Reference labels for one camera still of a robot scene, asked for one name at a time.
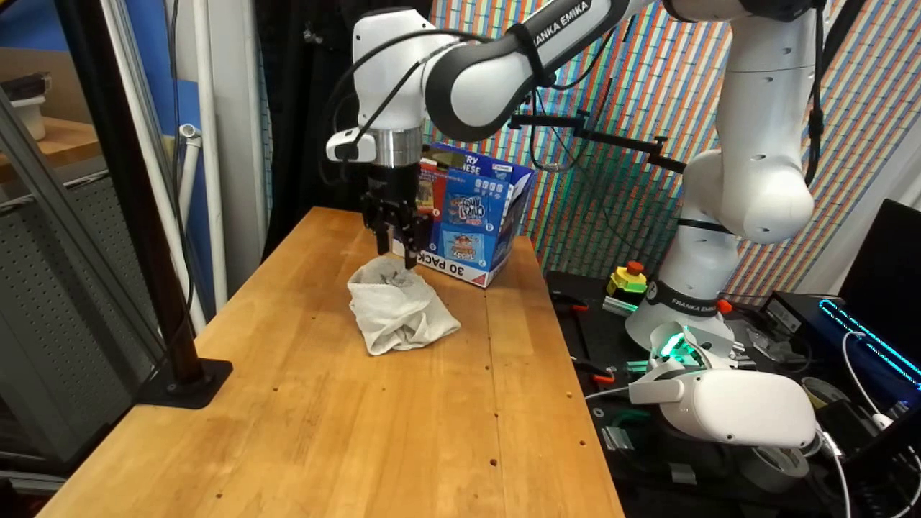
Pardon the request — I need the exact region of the white cable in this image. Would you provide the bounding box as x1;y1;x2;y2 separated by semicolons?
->
813;428;857;518

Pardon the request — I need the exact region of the black side table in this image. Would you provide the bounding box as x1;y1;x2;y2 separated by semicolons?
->
544;268;921;518

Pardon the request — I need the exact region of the multicolour patterned backdrop panel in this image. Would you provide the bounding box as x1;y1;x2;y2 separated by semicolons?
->
426;0;921;304

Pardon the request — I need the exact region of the blue case with cyan edges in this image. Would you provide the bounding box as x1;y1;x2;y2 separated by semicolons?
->
813;296;921;415

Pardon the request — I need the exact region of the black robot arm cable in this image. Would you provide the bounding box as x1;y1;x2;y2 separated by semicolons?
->
803;0;869;188

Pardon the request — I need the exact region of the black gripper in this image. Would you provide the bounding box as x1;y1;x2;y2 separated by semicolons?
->
356;158;433;273

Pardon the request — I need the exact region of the yellow red emergency stop button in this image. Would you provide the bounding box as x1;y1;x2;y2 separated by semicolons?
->
603;260;652;299

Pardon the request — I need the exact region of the grey perforated metal cabinet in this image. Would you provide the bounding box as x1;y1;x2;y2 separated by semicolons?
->
0;96;170;470

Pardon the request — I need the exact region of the white VR headset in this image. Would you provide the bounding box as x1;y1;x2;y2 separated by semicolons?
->
628;323;822;453

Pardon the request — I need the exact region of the black monitor screen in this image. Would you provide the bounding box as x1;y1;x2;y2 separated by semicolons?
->
838;199;921;339

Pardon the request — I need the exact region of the black hanging curtain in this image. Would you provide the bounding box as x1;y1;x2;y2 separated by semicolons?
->
252;0;433;255

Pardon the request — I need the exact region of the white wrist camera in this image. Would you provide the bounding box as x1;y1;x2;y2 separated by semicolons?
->
323;127;380;168

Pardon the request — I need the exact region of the white knitted towel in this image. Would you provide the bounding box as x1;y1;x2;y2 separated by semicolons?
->
346;251;464;361

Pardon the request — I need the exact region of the silver metal pole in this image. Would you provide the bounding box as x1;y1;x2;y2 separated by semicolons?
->
170;123;209;335

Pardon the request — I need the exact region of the black pole stand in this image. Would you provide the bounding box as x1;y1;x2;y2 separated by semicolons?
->
54;0;236;412

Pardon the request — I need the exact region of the blue Chips Ahoy cardboard box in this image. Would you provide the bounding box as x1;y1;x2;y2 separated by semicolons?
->
413;140;538;291

